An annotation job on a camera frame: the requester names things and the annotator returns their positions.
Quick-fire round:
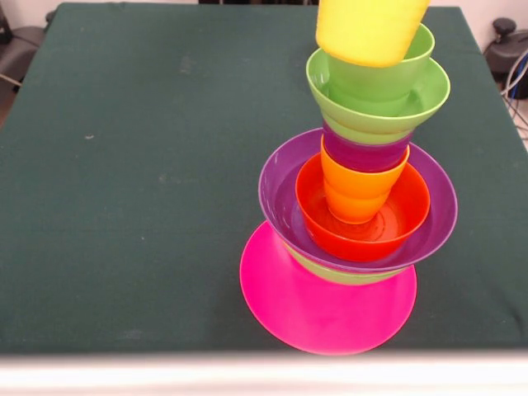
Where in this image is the small red-orange plastic bowl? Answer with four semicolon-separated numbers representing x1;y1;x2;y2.
295;158;431;263

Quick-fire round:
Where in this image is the purple plastic bowl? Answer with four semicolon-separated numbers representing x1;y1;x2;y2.
258;127;459;273

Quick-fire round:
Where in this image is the grey office chair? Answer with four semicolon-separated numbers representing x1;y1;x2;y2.
0;24;49;87

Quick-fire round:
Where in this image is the dark green tablecloth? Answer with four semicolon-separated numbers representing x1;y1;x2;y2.
0;2;528;355

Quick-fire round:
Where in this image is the purple plastic cup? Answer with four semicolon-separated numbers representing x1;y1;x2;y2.
323;121;415;173

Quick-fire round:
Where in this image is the yellow plastic cup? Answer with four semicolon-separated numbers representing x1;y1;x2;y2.
315;0;432;68

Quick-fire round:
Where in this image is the green plastic cup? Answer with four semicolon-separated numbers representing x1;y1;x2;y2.
328;23;436;103

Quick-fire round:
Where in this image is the pink plastic bowl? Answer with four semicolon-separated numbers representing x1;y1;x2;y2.
239;220;418;356

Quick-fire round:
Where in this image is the black chair base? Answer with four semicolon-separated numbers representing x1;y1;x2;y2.
484;18;528;75

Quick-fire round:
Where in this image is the orange plastic cup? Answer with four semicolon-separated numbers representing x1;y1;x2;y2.
320;135;411;225

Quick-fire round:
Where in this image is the large green plastic bowl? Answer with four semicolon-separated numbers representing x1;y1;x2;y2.
286;245;408;286

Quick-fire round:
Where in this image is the small green plastic bowl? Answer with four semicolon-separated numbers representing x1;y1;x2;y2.
305;47;451;145

